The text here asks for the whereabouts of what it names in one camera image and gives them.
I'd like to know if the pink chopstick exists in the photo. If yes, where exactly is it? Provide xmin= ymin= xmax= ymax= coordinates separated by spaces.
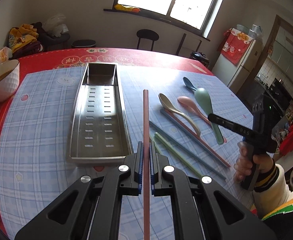
xmin=143 ymin=89 xmax=150 ymax=240
xmin=160 ymin=108 xmax=230 ymax=168

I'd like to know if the green spoon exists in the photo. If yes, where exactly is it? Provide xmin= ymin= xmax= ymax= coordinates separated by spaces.
xmin=194 ymin=88 xmax=224 ymax=145

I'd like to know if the pink spoon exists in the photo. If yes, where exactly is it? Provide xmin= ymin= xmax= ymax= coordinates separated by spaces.
xmin=177 ymin=96 xmax=211 ymax=125

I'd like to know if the right forearm striped sleeve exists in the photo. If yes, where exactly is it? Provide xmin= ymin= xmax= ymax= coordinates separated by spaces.
xmin=253 ymin=164 xmax=293 ymax=220

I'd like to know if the right hand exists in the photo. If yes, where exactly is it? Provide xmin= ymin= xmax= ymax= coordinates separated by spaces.
xmin=234 ymin=141 xmax=274 ymax=183

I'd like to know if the green chopstick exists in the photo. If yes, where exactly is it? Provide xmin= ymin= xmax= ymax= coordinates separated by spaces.
xmin=154 ymin=132 xmax=202 ymax=178
xmin=149 ymin=135 xmax=162 ymax=154

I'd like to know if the blue chopstick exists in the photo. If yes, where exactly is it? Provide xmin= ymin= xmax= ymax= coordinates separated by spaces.
xmin=149 ymin=121 xmax=226 ymax=180

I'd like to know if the stainless steel utensil tray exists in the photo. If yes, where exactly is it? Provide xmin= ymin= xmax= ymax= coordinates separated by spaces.
xmin=66 ymin=63 xmax=133 ymax=166

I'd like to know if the blue plaid placemat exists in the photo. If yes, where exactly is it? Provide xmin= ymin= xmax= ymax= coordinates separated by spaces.
xmin=0 ymin=66 xmax=253 ymax=239

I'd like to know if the beige spoon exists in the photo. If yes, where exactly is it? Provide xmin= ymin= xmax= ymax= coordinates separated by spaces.
xmin=158 ymin=93 xmax=201 ymax=136

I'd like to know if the white refrigerator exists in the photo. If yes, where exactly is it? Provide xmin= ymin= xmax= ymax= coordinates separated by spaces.
xmin=211 ymin=37 xmax=262 ymax=94

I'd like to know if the dark blue spoon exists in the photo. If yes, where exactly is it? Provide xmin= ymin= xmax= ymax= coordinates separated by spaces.
xmin=183 ymin=77 xmax=197 ymax=92

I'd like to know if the red cloth on refrigerator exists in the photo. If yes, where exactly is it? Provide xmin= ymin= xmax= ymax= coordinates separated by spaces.
xmin=217 ymin=28 xmax=253 ymax=65

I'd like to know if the small black side table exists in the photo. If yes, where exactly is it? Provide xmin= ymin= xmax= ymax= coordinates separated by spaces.
xmin=190 ymin=51 xmax=210 ymax=68

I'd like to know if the red printed table mat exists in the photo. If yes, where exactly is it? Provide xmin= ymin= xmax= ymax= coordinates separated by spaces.
xmin=0 ymin=48 xmax=209 ymax=238

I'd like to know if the black round stool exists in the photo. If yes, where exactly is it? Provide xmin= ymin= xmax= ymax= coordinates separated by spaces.
xmin=71 ymin=39 xmax=96 ymax=48

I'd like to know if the black round-back chair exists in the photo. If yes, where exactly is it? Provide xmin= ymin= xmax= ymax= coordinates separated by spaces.
xmin=136 ymin=29 xmax=159 ymax=51

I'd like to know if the white dimpled bowl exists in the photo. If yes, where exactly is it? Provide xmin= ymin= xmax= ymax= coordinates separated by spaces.
xmin=0 ymin=59 xmax=20 ymax=102

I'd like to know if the yellow item on windowsill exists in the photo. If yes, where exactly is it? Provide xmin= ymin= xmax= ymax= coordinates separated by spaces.
xmin=114 ymin=4 xmax=141 ymax=13

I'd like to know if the white plastic bag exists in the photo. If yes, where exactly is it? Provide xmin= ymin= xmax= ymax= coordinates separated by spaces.
xmin=42 ymin=13 xmax=69 ymax=37

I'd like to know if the yellow and maroon clothes pile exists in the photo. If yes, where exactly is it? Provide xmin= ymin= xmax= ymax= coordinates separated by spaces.
xmin=8 ymin=24 xmax=44 ymax=59

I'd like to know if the dark wooden chair frame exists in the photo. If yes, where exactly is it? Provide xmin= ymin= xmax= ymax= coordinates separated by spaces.
xmin=175 ymin=33 xmax=202 ymax=58

